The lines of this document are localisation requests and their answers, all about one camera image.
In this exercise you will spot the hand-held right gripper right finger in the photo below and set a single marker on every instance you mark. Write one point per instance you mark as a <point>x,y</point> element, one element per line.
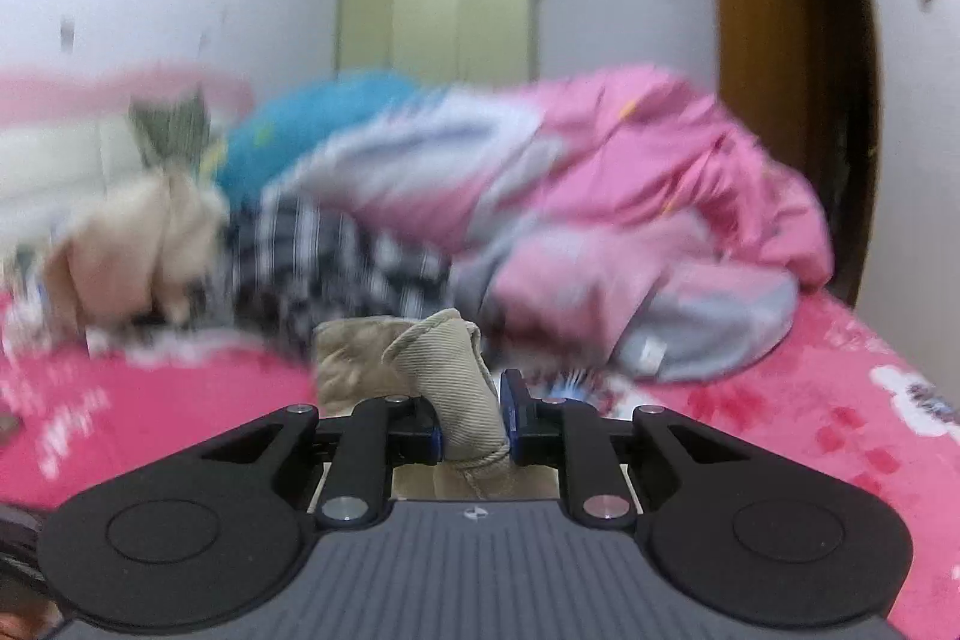
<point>510,415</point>

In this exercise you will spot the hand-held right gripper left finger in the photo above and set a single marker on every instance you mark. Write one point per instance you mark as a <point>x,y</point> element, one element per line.
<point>433,441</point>

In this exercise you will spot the beige pants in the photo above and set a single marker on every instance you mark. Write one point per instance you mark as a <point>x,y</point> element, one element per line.
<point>450,370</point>

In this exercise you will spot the black and white plaid shirt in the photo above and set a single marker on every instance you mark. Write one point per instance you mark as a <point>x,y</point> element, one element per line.
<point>315,265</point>

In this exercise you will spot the pink floral bed sheet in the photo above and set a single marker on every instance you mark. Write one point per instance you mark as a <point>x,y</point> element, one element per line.
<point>750,385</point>

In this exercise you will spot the pink and grey quilt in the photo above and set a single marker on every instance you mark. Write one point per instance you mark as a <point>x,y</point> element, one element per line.
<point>637,175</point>

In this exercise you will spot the teal cartoon blanket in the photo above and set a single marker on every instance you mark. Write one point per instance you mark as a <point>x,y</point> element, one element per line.
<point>300,130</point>

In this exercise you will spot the cream beige jacket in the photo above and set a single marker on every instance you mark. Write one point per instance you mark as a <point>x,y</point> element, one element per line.
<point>127,250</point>

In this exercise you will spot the pale yellow wardrobe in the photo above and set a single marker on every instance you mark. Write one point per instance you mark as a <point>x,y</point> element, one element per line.
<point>435,21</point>

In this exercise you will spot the green patterned pillow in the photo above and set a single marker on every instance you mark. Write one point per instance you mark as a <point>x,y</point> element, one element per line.
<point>172,126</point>

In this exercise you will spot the brown wooden door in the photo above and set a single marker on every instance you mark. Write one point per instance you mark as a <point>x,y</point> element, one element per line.
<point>757,55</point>

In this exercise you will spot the white pillow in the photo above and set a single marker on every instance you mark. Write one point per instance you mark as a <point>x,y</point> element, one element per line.
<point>52,168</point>

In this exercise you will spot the pink headboard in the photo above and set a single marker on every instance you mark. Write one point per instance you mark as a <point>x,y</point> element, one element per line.
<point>90,85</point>

